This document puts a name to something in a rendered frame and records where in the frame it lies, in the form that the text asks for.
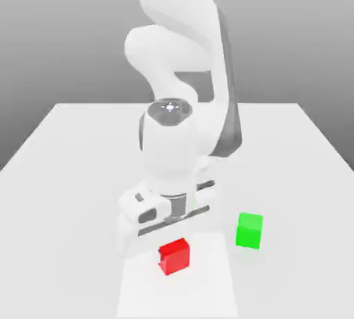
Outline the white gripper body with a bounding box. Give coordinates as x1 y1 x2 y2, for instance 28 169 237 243
117 180 218 258

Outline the small red cube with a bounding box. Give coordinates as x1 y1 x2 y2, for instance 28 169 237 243
158 237 191 276

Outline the small green cube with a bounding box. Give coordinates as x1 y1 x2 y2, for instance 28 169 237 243
235 212 264 250

